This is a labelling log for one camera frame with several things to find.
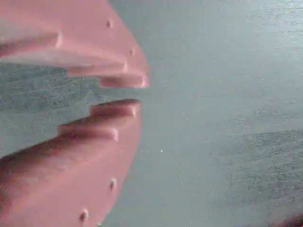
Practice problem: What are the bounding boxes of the pink-brown gripper right finger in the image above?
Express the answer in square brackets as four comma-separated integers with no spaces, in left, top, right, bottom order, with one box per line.
[0,0,151,89]

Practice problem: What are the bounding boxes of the pink-brown gripper left finger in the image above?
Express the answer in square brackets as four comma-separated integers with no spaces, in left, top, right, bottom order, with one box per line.
[0,98,143,227]

